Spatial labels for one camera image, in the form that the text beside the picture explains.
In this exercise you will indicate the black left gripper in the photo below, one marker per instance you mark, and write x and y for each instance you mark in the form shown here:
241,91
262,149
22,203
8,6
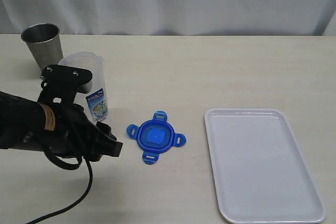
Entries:
79,138

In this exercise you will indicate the blue container lid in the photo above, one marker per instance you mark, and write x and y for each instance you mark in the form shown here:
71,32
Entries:
155,136

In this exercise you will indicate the steel cup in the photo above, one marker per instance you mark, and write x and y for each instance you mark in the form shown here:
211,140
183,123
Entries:
43,42

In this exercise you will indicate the clear plastic tall container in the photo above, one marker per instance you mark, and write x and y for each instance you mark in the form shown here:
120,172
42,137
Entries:
94,102

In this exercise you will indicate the white plastic tray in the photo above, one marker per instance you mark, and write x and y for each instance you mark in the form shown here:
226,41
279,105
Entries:
259,172

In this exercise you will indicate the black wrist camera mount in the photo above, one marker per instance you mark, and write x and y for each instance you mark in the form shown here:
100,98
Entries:
64,82

